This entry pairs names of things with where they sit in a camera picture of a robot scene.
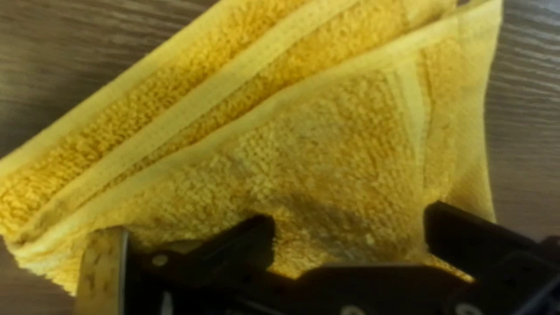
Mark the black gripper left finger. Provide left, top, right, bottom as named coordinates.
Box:
left=74, top=225, right=134, bottom=315

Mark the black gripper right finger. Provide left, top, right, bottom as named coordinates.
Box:
left=423, top=199, right=560, bottom=315

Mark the yellow towel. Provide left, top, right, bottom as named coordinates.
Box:
left=0, top=0, right=505, bottom=297

